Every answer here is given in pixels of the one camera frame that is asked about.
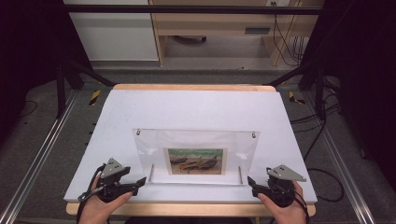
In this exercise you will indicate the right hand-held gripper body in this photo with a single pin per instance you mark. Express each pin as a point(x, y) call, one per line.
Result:
point(281, 183)

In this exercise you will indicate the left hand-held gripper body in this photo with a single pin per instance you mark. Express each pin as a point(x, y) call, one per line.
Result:
point(111, 168)

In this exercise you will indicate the clear acrylic photo frame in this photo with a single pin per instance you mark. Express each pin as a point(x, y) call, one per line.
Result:
point(199, 140)

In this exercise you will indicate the person's right hand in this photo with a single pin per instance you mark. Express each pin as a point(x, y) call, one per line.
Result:
point(285, 214)

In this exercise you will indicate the person's left hand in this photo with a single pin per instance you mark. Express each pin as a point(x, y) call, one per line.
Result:
point(99, 210)

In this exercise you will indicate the wooden table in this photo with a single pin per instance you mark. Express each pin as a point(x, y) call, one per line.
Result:
point(186, 210)

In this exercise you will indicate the boat painting photo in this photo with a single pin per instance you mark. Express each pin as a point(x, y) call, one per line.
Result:
point(196, 161)

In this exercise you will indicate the yellow and black tape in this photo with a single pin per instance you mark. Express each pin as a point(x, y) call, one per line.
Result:
point(292, 97)
point(95, 97)

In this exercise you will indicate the black metal stand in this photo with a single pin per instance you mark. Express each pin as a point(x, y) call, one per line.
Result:
point(61, 90)
point(319, 93)

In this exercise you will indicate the white table mat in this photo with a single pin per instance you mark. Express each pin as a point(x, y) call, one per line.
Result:
point(193, 109)

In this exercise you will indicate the white cabinet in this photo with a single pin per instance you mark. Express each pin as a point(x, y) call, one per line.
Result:
point(115, 34)

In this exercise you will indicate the black curtain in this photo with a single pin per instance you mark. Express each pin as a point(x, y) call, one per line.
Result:
point(364, 62)
point(28, 46)

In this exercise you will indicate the wooden desk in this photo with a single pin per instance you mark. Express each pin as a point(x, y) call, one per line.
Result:
point(214, 23)

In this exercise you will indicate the black horizontal bar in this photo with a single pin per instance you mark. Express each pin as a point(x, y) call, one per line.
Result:
point(186, 9)

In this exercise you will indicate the aluminium floor rail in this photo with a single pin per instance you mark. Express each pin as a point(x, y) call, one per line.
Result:
point(342, 168)
point(37, 158)

